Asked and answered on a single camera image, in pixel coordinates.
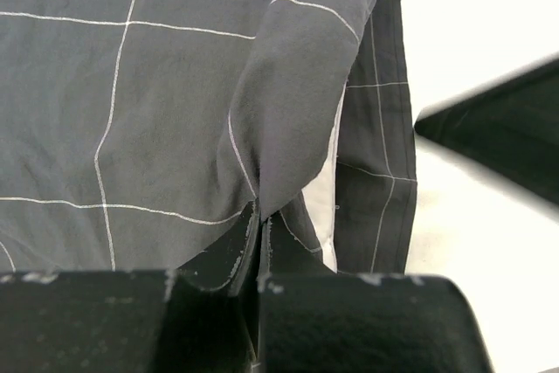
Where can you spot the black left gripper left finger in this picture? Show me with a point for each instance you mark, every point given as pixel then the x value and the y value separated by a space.
pixel 200 317

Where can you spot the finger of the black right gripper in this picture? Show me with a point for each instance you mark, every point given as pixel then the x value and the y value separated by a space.
pixel 509 127

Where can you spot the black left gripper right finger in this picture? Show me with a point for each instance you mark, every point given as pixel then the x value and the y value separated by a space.
pixel 314 320

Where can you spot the white pillow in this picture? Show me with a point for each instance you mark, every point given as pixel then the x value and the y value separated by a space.
pixel 319 196

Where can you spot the dark grey checked pillowcase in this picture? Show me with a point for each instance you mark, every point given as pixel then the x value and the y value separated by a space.
pixel 134 132

